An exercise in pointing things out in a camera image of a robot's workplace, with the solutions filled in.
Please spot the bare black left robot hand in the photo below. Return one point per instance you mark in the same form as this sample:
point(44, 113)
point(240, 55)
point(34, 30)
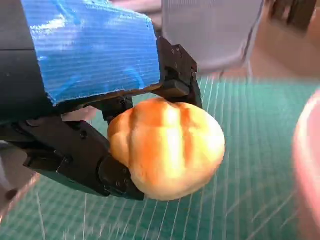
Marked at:
point(95, 57)

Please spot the toy bread roll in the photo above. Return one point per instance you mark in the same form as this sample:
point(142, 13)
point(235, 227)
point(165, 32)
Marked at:
point(170, 150)

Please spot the pink bowl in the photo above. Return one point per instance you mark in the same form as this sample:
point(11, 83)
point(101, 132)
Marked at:
point(308, 162)

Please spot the grey mesh chair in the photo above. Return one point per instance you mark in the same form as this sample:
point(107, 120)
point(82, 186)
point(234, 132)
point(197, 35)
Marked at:
point(212, 32)

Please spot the green cutting mat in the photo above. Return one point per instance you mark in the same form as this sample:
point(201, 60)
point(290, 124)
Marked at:
point(250, 125)

